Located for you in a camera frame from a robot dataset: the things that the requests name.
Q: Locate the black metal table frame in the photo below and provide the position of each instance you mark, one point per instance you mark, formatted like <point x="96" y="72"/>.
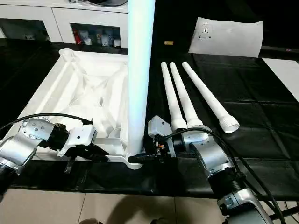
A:
<point x="285" y="213"/>

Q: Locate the white plastic table leg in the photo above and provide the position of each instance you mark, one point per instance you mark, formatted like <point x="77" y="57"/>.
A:
<point x="183" y="98"/>
<point x="208" y="95"/>
<point x="171" y="98"/>
<point x="139" y="70"/>

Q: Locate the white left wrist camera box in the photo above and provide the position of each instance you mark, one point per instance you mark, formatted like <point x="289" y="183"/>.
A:
<point x="80" y="137"/>

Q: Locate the red bottle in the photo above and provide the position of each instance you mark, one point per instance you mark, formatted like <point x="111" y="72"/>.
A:
<point x="77" y="37"/>

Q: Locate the white plastic table top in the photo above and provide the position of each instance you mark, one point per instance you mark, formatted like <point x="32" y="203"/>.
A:
<point x="70" y="88"/>

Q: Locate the white flat board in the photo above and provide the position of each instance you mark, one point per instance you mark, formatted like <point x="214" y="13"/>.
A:
<point x="285" y="74"/>

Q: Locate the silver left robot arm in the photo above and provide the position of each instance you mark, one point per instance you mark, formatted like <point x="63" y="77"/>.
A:
<point x="21" y="142"/>

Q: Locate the small tan label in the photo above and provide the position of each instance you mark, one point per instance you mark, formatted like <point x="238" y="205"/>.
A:
<point x="168" y="43"/>

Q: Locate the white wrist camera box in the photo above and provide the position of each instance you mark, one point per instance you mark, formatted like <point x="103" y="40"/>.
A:
<point x="158" y="127"/>
<point x="80" y="137"/>

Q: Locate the black mat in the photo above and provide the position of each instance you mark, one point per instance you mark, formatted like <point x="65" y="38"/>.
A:
<point x="245" y="116"/>

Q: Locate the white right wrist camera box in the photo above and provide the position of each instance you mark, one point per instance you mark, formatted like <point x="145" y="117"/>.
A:
<point x="158" y="127"/>

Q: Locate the white cabinet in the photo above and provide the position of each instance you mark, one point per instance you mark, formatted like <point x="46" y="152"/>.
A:
<point x="58" y="14"/>

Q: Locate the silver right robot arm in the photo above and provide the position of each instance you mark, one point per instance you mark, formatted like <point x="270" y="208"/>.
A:
<point x="210" y="158"/>

